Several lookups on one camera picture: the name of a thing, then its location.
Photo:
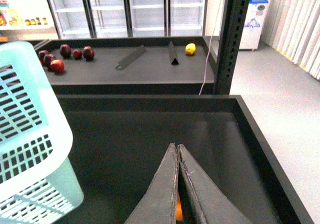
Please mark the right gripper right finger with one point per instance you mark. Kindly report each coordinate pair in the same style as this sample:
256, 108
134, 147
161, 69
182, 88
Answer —
202, 202

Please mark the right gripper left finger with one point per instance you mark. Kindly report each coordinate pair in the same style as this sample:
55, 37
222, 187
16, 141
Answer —
158, 204

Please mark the light blue plastic basket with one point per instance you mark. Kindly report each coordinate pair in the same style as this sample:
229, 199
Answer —
37, 182

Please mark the dark red apple right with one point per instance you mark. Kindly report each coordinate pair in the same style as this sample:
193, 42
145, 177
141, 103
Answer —
88, 53

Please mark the dark red apple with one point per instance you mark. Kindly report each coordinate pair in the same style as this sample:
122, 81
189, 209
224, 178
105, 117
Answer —
65, 51
48, 58
88, 53

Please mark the small red apple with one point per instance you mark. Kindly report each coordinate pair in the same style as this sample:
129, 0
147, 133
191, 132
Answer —
57, 66

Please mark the dark red apple back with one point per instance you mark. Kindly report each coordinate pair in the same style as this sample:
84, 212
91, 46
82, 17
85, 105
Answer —
65, 51

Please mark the dark red apple middle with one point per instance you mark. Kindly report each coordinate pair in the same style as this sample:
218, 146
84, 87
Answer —
48, 58

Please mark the dark apple behind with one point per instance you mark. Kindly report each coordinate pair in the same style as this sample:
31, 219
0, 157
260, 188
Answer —
41, 55

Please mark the red yellow mango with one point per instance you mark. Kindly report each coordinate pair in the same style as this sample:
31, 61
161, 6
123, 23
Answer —
179, 213

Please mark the black near display tray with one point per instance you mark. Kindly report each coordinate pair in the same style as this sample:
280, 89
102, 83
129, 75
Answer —
137, 156

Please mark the black display tray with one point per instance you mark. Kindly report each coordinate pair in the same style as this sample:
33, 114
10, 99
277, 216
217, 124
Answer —
137, 156
152, 73

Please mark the black far display tray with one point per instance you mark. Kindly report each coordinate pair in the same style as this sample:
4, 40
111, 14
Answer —
152, 73

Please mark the black divider strip left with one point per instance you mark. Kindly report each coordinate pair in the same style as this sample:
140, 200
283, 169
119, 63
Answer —
134, 55

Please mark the black divider strip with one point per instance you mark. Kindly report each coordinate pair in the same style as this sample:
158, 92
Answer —
134, 55
172, 54

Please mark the black divider strip right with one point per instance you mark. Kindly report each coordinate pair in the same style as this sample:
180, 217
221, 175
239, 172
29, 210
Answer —
172, 54

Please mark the yellow lemon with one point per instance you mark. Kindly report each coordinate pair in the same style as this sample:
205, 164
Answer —
190, 49

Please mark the small dark red fruit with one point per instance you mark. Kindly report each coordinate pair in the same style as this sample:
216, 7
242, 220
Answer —
77, 54

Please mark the white blue chest freezer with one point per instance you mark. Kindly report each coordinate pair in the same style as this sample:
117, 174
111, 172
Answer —
253, 25

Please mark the glass door refrigerator row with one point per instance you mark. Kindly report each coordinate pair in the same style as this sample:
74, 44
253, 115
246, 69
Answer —
82, 19

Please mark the grocery shelf with bottles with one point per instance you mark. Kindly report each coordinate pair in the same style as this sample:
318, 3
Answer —
26, 20

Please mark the black shelf upright post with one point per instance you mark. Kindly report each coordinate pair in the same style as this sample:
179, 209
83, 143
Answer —
233, 21

